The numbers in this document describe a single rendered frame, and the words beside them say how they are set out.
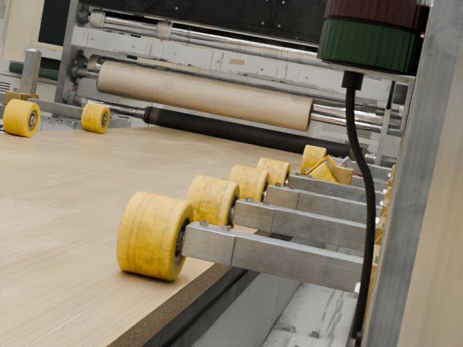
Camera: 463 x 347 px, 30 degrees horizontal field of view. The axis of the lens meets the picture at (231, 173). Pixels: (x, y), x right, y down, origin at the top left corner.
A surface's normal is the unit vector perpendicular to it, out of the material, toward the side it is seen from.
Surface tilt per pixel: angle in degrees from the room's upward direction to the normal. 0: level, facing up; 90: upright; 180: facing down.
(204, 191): 53
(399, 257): 90
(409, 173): 90
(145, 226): 67
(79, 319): 0
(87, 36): 90
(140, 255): 112
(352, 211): 90
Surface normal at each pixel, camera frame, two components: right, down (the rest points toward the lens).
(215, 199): -0.10, -0.37
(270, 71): -0.20, 0.07
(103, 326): 0.18, -0.98
